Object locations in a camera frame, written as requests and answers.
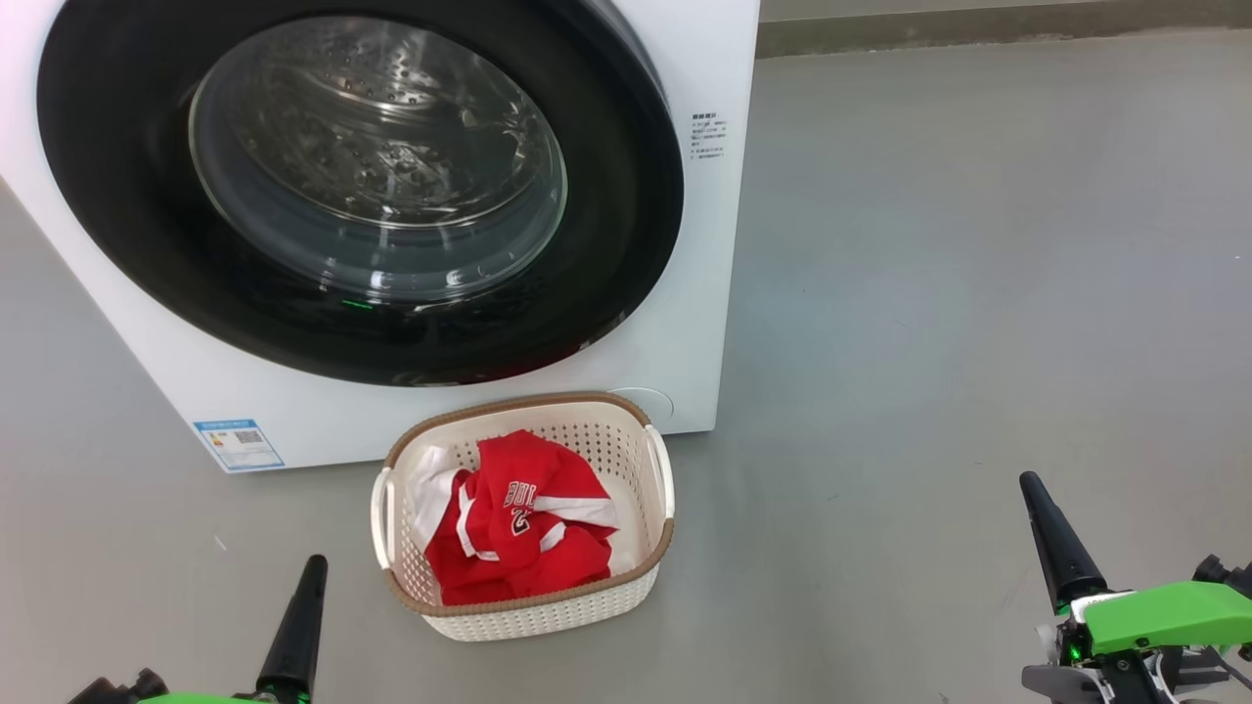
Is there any white front-load washing machine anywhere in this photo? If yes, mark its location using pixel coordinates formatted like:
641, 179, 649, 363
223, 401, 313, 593
0, 0, 762, 475

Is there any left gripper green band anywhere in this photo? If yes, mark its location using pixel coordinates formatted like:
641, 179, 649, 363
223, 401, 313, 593
67, 554, 329, 704

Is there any round black glass washer door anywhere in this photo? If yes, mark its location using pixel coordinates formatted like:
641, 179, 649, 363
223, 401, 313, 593
37, 0, 685, 387

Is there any blue energy label sticker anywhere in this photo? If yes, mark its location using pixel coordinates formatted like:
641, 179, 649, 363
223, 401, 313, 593
193, 419, 285, 473

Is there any red white basketball jersey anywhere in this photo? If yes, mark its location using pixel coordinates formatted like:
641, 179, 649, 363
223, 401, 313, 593
406, 429, 622, 607

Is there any cream perforated laundry basket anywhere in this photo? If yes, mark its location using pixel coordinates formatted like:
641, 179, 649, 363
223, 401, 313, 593
370, 392, 676, 642

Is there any round white filter cap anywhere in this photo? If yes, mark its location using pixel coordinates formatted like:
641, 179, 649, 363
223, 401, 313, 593
606, 388, 675, 426

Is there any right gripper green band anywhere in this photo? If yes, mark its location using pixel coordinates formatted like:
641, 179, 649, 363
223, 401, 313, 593
1019, 471, 1252, 704

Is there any stainless steel washing machine drum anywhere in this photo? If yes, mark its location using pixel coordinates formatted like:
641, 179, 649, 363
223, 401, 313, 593
189, 15, 568, 302

